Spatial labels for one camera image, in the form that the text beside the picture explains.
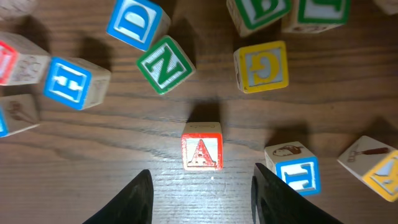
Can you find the blue 2 block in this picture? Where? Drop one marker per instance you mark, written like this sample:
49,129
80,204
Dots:
18,113

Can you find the green B block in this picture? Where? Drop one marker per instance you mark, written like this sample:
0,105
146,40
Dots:
250,16

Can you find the blue H block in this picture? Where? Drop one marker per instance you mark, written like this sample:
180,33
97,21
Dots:
76,82

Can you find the blue D block centre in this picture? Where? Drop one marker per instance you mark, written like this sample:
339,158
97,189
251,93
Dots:
139,23

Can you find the blue T block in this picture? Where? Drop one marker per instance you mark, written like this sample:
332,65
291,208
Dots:
295,165

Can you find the red U block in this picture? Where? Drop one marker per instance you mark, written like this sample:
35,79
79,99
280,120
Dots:
22,61

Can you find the yellow block far right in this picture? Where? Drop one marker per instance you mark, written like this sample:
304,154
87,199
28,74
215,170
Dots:
373,163

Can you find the yellow G block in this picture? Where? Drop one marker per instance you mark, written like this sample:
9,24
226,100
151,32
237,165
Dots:
261,67

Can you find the red A block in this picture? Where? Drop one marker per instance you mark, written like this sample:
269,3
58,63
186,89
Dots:
202,146

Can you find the green J block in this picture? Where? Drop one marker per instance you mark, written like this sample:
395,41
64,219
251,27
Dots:
315,16

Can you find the green N block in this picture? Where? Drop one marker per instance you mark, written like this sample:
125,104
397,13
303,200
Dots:
165,65

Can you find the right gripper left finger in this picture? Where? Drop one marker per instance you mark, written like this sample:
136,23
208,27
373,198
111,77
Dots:
132,205

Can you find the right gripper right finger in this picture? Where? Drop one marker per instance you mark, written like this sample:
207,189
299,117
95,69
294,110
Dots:
273,201

